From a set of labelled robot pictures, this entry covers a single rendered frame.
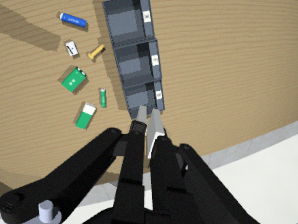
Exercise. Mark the dark grey three-compartment bin rack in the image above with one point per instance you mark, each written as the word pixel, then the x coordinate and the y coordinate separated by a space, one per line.
pixel 139 64

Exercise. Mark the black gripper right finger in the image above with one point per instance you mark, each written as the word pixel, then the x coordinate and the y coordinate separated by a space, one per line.
pixel 215 202

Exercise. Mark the green and white eraser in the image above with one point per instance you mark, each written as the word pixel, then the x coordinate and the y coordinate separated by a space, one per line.
pixel 85 115

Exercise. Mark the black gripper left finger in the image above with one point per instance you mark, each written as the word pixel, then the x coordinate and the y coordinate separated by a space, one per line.
pixel 52 199

